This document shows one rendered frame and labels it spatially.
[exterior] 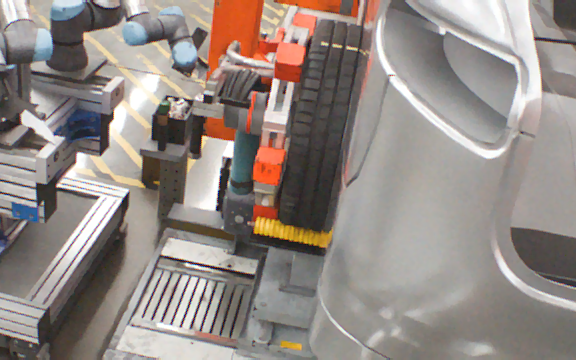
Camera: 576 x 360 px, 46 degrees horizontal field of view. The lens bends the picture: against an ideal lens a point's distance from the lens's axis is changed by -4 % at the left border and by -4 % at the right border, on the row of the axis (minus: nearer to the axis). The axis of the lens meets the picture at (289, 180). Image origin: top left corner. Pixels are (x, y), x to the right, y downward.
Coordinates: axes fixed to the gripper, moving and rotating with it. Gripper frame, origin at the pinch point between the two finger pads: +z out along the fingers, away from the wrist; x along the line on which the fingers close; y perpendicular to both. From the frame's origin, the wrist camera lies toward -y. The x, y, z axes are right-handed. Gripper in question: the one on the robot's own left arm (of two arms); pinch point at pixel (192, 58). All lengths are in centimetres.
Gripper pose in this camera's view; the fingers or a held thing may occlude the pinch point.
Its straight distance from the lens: 254.4
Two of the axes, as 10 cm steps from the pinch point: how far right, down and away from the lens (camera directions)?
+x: 8.6, 5.0, 1.2
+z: -0.9, -0.8, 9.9
